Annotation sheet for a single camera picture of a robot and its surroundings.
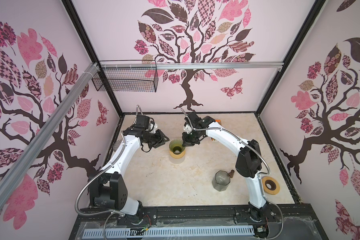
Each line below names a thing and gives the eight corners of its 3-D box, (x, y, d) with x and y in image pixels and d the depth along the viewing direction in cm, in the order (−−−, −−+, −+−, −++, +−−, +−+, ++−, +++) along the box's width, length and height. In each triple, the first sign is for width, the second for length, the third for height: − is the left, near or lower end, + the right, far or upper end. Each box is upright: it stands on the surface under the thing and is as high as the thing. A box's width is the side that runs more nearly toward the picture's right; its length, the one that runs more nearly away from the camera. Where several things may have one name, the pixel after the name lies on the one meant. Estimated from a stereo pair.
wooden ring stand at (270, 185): (266, 195, 82) (268, 193, 80) (260, 177, 88) (262, 176, 86) (280, 195, 82) (282, 193, 80) (273, 177, 88) (275, 176, 86)
